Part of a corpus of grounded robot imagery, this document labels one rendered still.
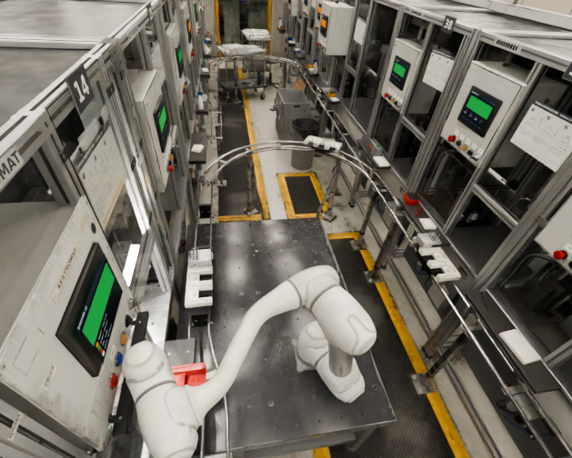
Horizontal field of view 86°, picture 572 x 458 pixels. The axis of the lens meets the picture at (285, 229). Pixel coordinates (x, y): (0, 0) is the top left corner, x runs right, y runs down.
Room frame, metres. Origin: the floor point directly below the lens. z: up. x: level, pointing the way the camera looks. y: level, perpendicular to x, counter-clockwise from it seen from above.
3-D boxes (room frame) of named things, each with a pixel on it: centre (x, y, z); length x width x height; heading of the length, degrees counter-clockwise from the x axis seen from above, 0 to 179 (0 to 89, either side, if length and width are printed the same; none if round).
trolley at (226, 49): (6.40, 1.10, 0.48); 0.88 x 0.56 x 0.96; 121
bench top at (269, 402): (1.11, 0.07, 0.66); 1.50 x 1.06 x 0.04; 13
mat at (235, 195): (5.43, 1.10, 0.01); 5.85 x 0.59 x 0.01; 13
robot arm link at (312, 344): (0.77, -0.20, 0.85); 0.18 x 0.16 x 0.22; 37
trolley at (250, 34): (7.73, 0.99, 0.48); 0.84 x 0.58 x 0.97; 21
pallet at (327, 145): (2.89, -0.30, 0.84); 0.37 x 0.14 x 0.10; 71
